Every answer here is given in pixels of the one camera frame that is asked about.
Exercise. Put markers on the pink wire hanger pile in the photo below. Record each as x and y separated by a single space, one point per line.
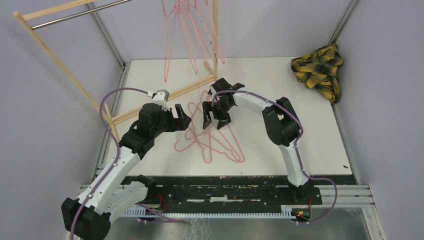
224 142

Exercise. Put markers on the wooden clothes rack frame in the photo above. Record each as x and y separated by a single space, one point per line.
113 121

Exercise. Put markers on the metal rack rod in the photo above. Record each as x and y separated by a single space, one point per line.
79 14

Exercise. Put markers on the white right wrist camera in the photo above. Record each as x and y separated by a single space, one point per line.
210 95

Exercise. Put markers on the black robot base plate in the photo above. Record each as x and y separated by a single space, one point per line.
234 194

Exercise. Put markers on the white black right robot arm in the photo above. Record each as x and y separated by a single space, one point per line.
281 123

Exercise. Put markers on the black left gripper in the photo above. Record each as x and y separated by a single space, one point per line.
180 123

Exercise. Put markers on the white slotted cable duct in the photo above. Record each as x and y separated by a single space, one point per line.
141 212

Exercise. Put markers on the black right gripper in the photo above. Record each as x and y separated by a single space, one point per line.
224 119

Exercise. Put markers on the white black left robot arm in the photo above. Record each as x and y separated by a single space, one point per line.
91 215

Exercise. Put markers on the yellow plaid shirt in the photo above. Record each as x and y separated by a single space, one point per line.
319 71

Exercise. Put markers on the pink wire hanger with hook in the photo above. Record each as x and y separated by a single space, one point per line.
180 147

